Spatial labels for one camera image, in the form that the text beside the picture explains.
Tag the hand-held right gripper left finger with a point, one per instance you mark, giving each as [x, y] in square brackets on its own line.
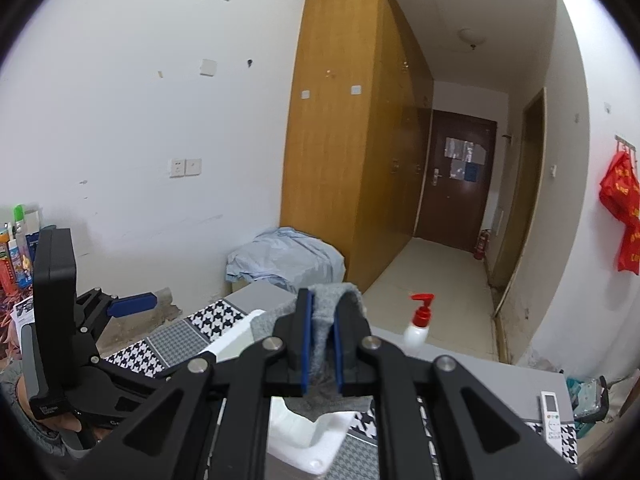
[306, 350]

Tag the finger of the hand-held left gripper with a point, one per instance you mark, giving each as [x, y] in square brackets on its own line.
[130, 375]
[135, 304]

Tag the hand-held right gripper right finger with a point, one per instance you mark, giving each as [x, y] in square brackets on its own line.
[338, 355]

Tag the grey sock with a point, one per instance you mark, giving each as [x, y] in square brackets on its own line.
[322, 350]

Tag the white foam box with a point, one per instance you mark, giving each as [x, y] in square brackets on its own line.
[300, 435]

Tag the person's left forearm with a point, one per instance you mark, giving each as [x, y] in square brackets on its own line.
[45, 442]

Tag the person's left hand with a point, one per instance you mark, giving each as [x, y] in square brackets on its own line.
[22, 392]

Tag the printed magazine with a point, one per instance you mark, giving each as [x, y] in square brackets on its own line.
[15, 325]

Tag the blue carton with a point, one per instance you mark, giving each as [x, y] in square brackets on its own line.
[29, 260]

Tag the white bottle red pump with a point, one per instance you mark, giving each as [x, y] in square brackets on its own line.
[417, 337]

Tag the houndstooth tablecloth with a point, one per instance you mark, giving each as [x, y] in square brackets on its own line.
[220, 320]

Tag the light blue cloth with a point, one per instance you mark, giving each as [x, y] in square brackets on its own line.
[280, 260]

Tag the green cap bottle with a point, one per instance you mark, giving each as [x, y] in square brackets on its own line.
[19, 220]

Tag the red fire extinguisher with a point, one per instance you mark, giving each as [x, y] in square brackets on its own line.
[480, 246]

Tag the dark brown door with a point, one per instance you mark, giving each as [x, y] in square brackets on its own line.
[450, 210]

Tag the wooden wardrobe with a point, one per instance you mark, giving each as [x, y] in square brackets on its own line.
[340, 160]

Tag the white remote control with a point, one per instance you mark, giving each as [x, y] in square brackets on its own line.
[555, 425]

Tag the paper notices on door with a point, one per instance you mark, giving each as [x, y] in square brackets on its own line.
[465, 155]

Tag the teal patterned bag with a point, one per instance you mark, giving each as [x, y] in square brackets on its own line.
[585, 395]

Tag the wooden side door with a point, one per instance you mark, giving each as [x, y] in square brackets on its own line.
[525, 185]

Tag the red plastic bag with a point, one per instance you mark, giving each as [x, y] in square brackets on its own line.
[630, 247]
[620, 185]

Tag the ceiling lamp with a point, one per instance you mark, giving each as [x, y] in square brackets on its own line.
[471, 37]

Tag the white wall socket plate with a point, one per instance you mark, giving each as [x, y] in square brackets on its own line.
[177, 167]
[193, 166]

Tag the square white wall plate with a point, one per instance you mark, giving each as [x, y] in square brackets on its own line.
[208, 67]

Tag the metal wall hook rack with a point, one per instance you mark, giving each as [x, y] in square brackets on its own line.
[625, 142]

